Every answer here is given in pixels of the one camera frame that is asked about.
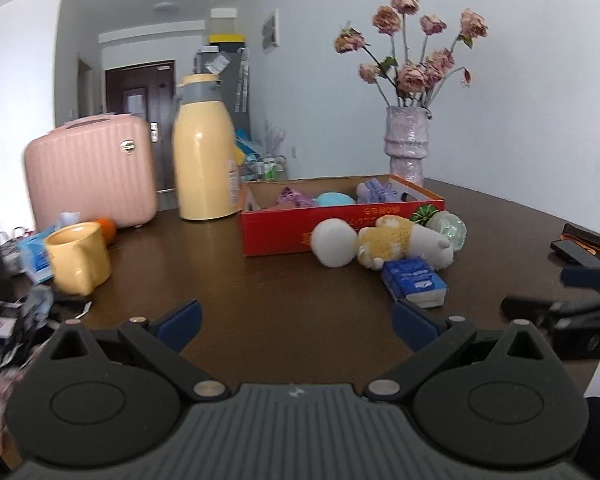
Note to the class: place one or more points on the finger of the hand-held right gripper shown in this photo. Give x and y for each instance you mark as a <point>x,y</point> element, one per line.
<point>585,277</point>
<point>530,306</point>

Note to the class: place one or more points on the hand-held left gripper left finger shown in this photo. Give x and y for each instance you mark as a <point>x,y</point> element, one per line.
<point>181,322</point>

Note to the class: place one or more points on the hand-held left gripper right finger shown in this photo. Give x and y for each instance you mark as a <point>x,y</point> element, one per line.
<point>415,324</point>

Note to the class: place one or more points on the blue tissue pack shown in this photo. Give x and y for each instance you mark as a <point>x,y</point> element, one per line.
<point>35,257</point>
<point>412,280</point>

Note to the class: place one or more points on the yellow white plush toy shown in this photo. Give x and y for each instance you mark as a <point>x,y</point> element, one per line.
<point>385,240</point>

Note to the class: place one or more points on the white fluffy ball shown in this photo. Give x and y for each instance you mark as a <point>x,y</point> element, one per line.
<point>332,242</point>

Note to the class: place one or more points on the red cardboard box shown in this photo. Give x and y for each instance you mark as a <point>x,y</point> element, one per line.
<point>280,232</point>

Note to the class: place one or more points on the purple fabric pillow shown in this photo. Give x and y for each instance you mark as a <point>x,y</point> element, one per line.
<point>375,192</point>

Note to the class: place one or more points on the blue fluffy ball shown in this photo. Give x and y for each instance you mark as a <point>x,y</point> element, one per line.
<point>335,199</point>

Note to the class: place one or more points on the purple satin scrunchie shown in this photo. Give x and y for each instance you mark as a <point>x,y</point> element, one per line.
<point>292,196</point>

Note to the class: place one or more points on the black smartphone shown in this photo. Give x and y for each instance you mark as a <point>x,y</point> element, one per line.
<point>575,255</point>

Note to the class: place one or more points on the orange plastic card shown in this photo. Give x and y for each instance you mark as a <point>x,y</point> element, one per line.
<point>587,247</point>

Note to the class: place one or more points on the black card holder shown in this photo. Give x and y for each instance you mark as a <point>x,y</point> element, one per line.
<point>587,232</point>

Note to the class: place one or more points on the yellow ceramic mug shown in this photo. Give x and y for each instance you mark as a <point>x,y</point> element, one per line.
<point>80,260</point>

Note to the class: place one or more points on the orange fruit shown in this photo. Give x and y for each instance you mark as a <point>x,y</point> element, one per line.
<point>107,229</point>

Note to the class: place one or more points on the pile of snack packets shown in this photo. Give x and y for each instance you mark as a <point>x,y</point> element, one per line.
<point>35,305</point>

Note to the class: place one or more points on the yellow thermos bottle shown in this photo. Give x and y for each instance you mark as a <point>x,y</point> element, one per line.
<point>205,160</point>

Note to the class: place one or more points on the pink hard suitcase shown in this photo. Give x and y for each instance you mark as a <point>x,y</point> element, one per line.
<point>90,170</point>

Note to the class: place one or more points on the purple ceramic vase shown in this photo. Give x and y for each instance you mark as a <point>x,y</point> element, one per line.
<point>406,145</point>

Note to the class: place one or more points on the blue yellow plastic clutter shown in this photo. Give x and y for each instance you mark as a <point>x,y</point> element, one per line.
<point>262,160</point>

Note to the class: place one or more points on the clear glass cup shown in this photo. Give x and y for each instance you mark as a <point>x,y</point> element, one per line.
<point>10,255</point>

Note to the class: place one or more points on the grey refrigerator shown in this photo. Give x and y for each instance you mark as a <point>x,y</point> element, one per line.
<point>227,87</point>

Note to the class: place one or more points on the dark wooden door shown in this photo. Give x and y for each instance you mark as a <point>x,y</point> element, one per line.
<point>130,85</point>

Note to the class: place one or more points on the bunch of dried roses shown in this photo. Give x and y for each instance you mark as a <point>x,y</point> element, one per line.
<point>412,77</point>

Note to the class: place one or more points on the yellow black box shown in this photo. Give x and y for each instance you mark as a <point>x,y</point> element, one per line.
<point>226,40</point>

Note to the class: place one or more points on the white storage box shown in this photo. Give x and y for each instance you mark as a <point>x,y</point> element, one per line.
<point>224,21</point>

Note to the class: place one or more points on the round ceiling lamp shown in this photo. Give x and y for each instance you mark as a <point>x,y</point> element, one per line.
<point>167,7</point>

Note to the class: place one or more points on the white wall picture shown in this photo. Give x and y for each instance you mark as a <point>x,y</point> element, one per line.
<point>270,30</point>

